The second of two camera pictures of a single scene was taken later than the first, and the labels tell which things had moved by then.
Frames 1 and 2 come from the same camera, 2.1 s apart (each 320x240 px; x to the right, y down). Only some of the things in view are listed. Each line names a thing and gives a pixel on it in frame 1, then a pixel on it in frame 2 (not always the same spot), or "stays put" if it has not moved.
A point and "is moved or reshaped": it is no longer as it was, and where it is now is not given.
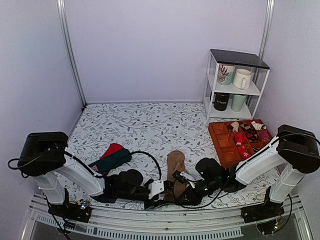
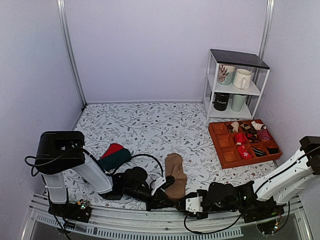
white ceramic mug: [241, 79] stays put
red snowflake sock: [244, 154] stays put
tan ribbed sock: [176, 161] is moved or reshaped
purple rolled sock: [264, 135] stays put
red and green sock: [115, 155] stays put
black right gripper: [194, 199] → [201, 216]
